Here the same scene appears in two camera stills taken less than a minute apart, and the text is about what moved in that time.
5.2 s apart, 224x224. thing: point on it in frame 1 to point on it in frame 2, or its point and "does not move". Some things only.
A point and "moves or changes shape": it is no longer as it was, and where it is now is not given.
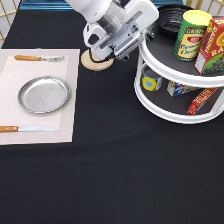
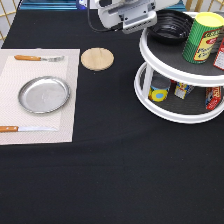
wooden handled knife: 15,128 does not move
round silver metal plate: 44,95 does not move
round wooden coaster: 86,60 does not move
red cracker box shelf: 200,99 to 212,96
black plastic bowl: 170,16 moves or changes shape
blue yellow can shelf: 151,84 to 158,94
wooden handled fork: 34,58 does not move
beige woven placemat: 12,113 does not move
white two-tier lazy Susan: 173,90 moves or changes shape
